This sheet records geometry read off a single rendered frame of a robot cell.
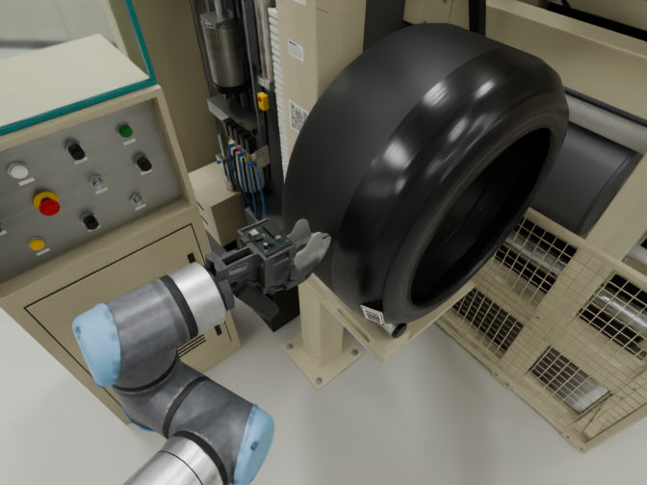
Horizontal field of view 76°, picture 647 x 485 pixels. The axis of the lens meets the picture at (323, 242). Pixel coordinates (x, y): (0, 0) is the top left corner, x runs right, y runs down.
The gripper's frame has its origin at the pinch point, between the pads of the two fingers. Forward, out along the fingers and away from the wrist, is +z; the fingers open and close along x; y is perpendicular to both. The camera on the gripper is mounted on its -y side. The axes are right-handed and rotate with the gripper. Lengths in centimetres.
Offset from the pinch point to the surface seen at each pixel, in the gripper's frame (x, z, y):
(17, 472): 68, -78, -134
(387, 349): -9.5, 15.8, -36.2
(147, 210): 64, -9, -33
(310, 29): 29.1, 18.5, 21.9
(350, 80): 10.9, 12.3, 20.5
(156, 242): 59, -11, -42
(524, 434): -46, 80, -115
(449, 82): -2.7, 18.5, 24.2
